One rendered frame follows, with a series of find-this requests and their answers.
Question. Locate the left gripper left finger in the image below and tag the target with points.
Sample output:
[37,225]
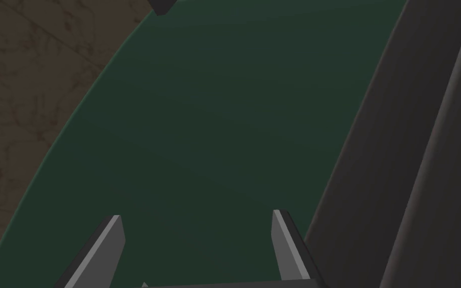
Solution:
[98,256]

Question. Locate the dark green round rug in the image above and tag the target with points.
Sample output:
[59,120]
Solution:
[198,128]

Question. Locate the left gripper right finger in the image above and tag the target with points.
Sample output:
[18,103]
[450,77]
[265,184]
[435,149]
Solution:
[290,252]

